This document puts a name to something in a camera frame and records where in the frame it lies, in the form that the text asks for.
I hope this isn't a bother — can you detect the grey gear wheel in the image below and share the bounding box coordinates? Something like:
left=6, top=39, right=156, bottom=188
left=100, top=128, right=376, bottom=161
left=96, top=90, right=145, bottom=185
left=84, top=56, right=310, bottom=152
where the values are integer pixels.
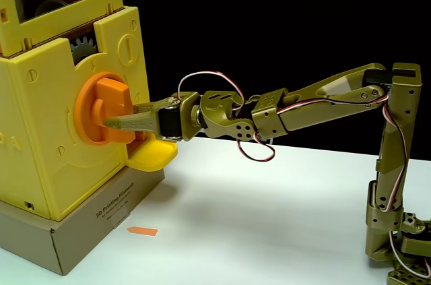
left=69, top=36, right=99, bottom=65

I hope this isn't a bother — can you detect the orange paper arrow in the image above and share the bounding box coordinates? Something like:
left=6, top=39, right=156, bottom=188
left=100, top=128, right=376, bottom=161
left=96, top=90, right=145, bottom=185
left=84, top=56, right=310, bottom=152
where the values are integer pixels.
left=126, top=226, right=159, bottom=238

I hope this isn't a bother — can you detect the yellow dispensing tray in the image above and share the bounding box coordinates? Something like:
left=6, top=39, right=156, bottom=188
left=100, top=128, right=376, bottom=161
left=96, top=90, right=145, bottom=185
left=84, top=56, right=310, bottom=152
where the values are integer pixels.
left=127, top=136, right=178, bottom=172

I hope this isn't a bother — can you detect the brown cardboard box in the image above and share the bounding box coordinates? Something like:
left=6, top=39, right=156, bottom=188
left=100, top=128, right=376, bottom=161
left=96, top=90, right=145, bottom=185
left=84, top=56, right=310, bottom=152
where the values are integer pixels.
left=0, top=166, right=166, bottom=277

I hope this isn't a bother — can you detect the orange turn knob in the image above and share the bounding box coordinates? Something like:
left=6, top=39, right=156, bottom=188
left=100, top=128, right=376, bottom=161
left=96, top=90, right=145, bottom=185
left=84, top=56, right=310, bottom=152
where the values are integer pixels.
left=73, top=71, right=135, bottom=146

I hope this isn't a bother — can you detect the yellow toy vending machine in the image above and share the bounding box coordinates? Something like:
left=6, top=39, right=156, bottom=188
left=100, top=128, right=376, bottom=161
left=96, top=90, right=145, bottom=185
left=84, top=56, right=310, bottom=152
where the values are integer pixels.
left=0, top=0, right=178, bottom=222

